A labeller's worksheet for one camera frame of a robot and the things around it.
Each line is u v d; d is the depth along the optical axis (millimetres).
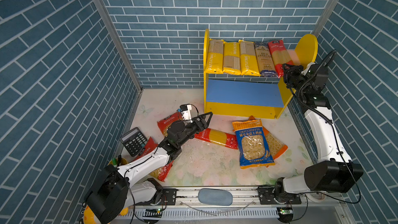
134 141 910
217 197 720
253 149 848
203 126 666
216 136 937
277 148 889
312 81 525
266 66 719
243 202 736
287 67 696
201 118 669
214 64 722
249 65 727
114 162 736
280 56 767
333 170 394
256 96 980
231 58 769
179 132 577
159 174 771
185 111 689
